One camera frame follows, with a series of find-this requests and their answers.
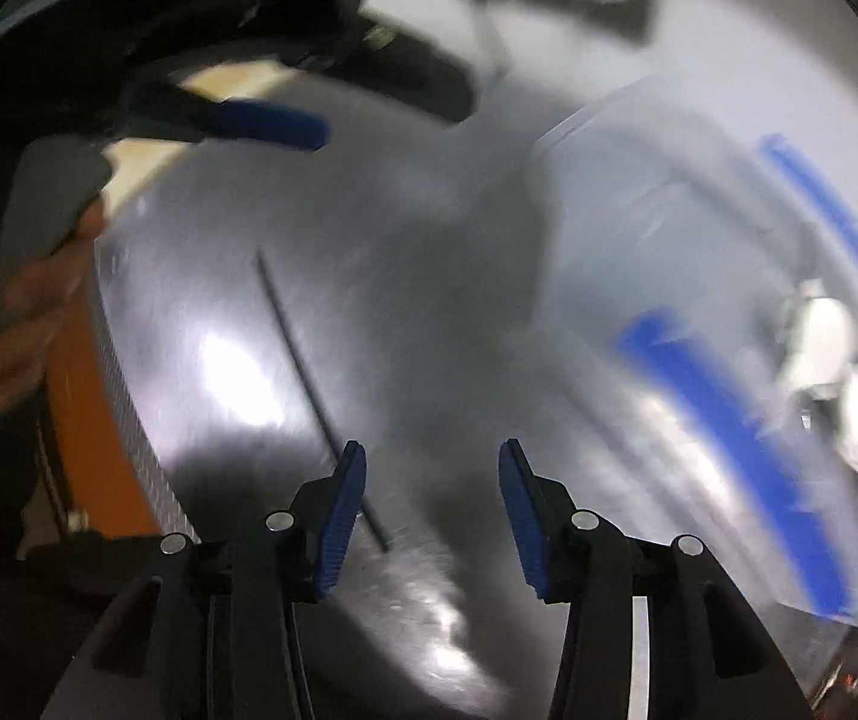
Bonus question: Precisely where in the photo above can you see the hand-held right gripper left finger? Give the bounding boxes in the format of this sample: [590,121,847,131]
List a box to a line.
[39,440,368,720]

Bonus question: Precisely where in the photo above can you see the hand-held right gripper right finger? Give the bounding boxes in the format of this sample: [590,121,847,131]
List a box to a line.
[499,438,812,720]

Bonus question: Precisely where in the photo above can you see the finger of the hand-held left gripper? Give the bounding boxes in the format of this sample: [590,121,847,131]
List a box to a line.
[121,81,330,155]

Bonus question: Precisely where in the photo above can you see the black chopstick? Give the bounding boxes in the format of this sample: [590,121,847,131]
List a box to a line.
[255,251,391,554]

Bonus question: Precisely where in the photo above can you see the clear container with blue rim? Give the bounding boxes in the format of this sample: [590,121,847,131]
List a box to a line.
[530,79,858,647]

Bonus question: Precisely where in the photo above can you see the white plastic spoon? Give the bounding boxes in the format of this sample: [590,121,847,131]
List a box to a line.
[772,277,858,478]

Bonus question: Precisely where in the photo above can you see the person's left hand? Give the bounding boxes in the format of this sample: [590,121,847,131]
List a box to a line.
[0,201,109,419]

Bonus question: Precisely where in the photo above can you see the orange wooden panel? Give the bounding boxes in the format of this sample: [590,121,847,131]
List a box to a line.
[37,300,164,541]

